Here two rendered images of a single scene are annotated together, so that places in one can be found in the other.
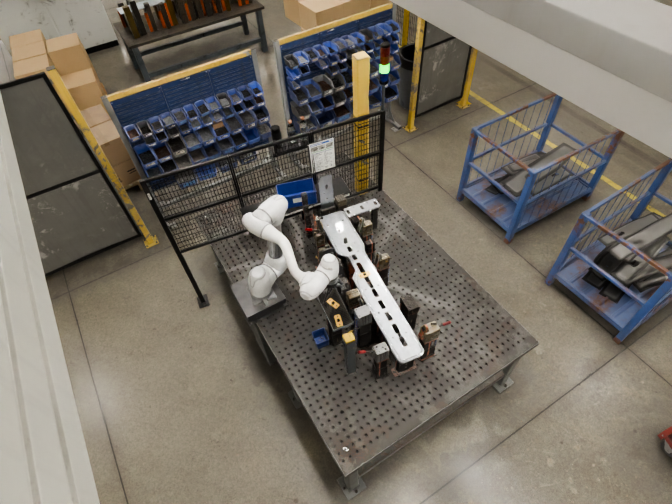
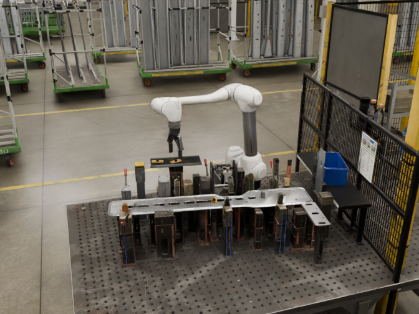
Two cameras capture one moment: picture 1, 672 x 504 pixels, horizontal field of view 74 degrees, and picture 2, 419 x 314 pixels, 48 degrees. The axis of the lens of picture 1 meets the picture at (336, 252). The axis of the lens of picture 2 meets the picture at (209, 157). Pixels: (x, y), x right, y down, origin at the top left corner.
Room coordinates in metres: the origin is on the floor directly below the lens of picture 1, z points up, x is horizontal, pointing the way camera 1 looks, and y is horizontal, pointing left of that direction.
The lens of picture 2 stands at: (2.38, -2.95, 2.56)
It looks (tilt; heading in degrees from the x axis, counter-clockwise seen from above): 24 degrees down; 101
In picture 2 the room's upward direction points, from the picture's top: straight up
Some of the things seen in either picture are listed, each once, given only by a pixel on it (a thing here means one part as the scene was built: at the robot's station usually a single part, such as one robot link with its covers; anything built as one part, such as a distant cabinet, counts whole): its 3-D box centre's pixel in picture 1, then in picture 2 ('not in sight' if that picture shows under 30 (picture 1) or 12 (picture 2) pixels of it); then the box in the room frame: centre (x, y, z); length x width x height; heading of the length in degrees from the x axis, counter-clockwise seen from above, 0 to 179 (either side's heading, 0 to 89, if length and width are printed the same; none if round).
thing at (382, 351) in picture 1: (380, 361); (127, 210); (1.28, -0.23, 0.88); 0.11 x 0.10 x 0.36; 109
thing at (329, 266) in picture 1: (328, 267); (173, 108); (1.55, 0.05, 1.56); 0.13 x 0.11 x 0.16; 142
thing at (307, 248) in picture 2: not in sight; (309, 228); (2.54, -0.18, 0.84); 0.11 x 0.06 x 0.29; 109
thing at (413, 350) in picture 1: (366, 276); (211, 202); (1.87, -0.21, 1.00); 1.38 x 0.22 x 0.02; 19
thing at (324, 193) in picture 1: (326, 192); (320, 171); (2.58, 0.04, 1.17); 0.12 x 0.01 x 0.34; 109
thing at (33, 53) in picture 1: (66, 85); not in sight; (5.74, 3.42, 0.52); 1.20 x 0.80 x 1.05; 25
